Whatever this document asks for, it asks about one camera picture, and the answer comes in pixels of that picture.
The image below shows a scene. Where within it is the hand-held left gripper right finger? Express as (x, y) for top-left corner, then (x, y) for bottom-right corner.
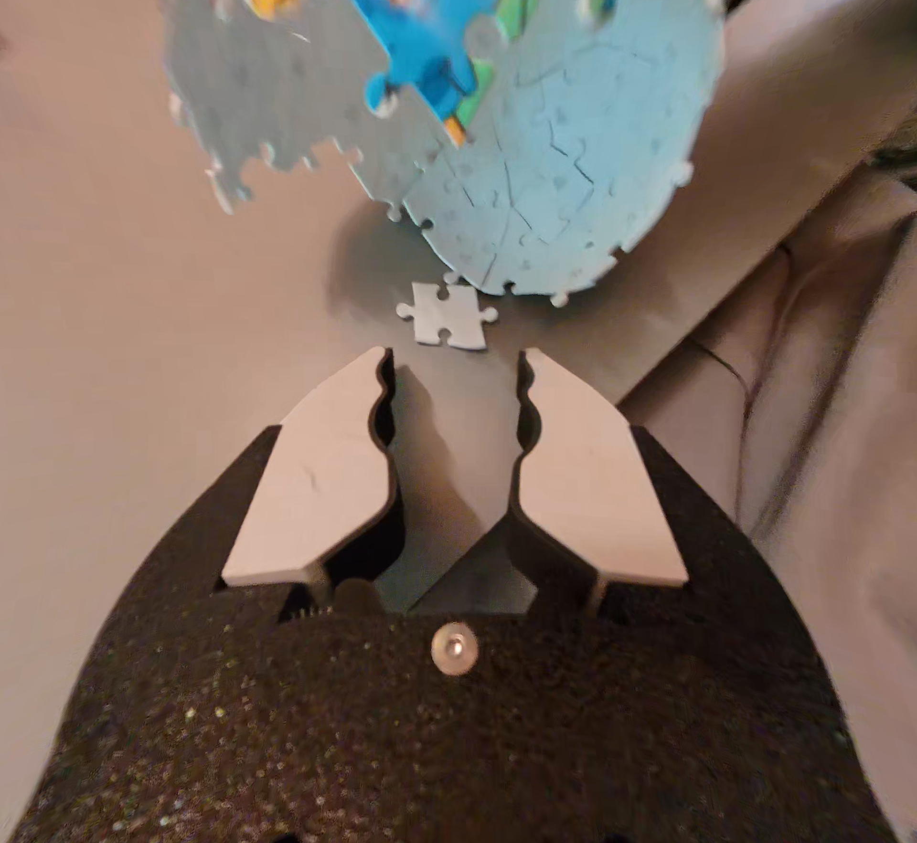
(507, 348), (692, 590)

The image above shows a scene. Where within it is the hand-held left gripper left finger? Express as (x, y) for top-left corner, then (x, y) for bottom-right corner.
(219, 346), (405, 588)

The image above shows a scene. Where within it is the small white puzzle piece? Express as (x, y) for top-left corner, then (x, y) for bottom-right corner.
(395, 282), (500, 351)

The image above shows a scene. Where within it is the cartoon print puzzle ball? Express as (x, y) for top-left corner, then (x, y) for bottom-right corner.
(159, 0), (726, 307)

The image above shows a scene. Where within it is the person's grey sweater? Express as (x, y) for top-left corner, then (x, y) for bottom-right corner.
(618, 127), (917, 843)

